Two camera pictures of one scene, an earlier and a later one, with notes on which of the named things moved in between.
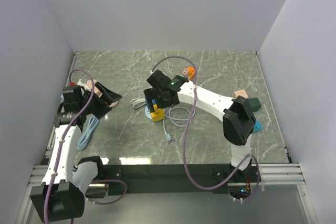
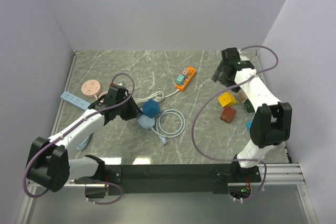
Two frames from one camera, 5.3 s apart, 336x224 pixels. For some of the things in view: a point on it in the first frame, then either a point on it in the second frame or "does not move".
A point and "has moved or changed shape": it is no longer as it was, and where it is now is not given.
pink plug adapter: x=185 y=72 does not move
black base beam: x=177 y=179 does not move
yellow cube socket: x=158 y=115 has moved or changed shape
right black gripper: x=151 y=94 → x=217 y=73
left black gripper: x=103 y=104 → x=134 y=111
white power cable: x=180 y=117 → x=164 y=136
